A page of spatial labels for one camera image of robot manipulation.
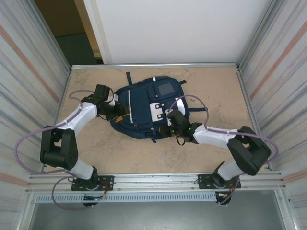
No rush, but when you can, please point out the navy blue white backpack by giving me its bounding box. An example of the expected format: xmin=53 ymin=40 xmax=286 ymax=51
xmin=109 ymin=71 xmax=208 ymax=144

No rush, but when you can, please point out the grey metal panel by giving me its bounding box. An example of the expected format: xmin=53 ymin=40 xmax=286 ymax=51
xmin=28 ymin=203 xmax=288 ymax=230

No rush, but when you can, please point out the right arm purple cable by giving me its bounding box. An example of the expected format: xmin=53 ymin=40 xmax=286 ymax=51
xmin=167 ymin=94 xmax=280 ymax=206

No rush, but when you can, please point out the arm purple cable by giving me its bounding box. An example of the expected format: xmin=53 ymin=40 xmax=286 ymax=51
xmin=167 ymin=94 xmax=280 ymax=206
xmin=14 ymin=89 xmax=96 ymax=211

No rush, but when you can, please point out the aluminium mounting rail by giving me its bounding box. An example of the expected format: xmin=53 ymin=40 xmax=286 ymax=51
xmin=28 ymin=170 xmax=288 ymax=194

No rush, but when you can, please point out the aluminium frame side rail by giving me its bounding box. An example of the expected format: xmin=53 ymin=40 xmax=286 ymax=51
xmin=236 ymin=68 xmax=274 ymax=171
xmin=42 ymin=68 xmax=72 ymax=173

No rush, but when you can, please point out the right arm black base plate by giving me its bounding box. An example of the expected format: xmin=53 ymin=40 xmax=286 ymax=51
xmin=196 ymin=173 xmax=241 ymax=191

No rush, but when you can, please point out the aluminium frame crossbar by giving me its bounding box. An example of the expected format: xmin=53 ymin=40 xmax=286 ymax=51
xmin=71 ymin=62 xmax=240 ymax=70

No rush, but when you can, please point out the grey slotted cable duct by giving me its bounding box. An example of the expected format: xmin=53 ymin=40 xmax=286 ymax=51
xmin=35 ymin=193 xmax=218 ymax=203

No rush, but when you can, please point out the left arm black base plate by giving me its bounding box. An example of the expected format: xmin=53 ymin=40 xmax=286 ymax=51
xmin=71 ymin=175 xmax=115 ymax=192

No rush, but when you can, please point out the white door frame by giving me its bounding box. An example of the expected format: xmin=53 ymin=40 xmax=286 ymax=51
xmin=83 ymin=0 xmax=113 ymax=65

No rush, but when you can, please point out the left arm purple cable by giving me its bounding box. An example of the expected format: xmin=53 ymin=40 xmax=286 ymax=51
xmin=14 ymin=89 xmax=96 ymax=211

